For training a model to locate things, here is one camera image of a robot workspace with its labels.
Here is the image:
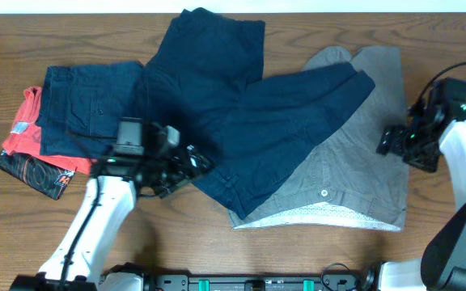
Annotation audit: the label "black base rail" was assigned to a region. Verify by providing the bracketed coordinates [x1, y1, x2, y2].
[99, 262, 363, 291]

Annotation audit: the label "grey shorts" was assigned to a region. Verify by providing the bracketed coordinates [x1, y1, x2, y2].
[228, 46, 409, 232]

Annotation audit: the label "small black base cable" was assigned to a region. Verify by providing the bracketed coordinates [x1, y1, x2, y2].
[320, 262, 359, 291]

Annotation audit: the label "navy shorts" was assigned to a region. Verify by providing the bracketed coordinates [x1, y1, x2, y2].
[36, 61, 143, 158]
[128, 8, 375, 217]

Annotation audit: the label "folded navy shorts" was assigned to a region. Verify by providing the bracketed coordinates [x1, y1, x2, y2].
[36, 61, 143, 158]

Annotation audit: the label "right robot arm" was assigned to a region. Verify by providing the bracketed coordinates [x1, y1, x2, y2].
[367, 78, 466, 290]

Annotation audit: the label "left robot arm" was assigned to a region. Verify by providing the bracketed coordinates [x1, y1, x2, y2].
[11, 144, 213, 290]

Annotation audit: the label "folded red t-shirt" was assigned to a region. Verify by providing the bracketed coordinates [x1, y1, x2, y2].
[2, 86, 91, 175]

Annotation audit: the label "folded black orange-print garment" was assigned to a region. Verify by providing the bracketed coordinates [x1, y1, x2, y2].
[0, 150, 74, 200]

